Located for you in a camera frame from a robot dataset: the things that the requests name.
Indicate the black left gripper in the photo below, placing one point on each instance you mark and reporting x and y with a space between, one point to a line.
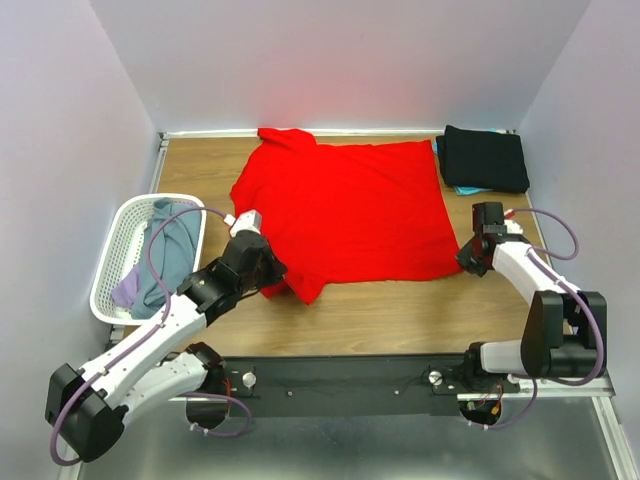
277 269

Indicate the lavender t shirt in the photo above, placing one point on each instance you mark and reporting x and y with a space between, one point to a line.
128 291

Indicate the cyan folded t shirt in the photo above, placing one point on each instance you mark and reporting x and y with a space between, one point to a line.
467 190

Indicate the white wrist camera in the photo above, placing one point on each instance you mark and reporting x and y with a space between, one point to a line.
512 226
248 221

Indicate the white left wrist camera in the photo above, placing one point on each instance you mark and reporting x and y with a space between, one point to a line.
248 221

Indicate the red t shirt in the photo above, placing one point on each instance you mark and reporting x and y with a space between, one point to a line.
347 214

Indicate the grey blue t shirt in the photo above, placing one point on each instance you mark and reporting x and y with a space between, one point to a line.
172 254

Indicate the black folded t shirt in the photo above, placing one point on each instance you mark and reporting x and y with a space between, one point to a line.
515 174

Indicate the white laundry basket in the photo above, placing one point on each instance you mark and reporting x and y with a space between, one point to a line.
123 250

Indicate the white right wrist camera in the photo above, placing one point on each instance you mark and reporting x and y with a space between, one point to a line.
512 226

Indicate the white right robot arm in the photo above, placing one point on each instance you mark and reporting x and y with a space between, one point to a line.
564 338

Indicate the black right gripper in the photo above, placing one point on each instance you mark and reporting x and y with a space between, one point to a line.
465 261

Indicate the aluminium frame rail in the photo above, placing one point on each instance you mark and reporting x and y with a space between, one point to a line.
572 432

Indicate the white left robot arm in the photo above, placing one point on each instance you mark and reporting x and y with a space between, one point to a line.
90 407

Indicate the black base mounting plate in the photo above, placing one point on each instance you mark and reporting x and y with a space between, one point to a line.
352 386

